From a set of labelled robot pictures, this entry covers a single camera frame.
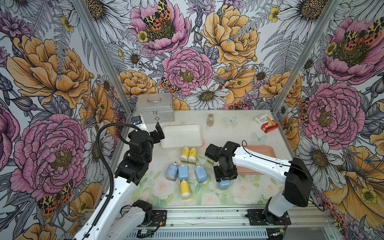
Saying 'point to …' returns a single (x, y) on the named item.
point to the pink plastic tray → (266, 150)
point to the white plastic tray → (182, 135)
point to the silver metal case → (156, 107)
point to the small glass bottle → (210, 120)
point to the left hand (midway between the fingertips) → (149, 130)
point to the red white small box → (266, 124)
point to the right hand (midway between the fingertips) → (225, 183)
